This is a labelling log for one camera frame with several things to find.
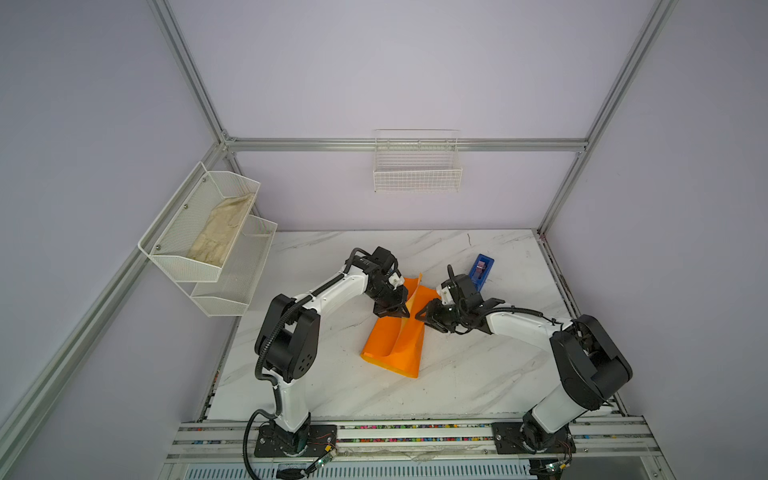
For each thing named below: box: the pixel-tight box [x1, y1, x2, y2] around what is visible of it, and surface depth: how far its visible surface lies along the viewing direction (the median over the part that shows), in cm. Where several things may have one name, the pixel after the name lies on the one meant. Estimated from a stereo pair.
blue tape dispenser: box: [468, 254, 495, 293], surface depth 103 cm
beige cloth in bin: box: [188, 193, 255, 267], surface depth 80 cm
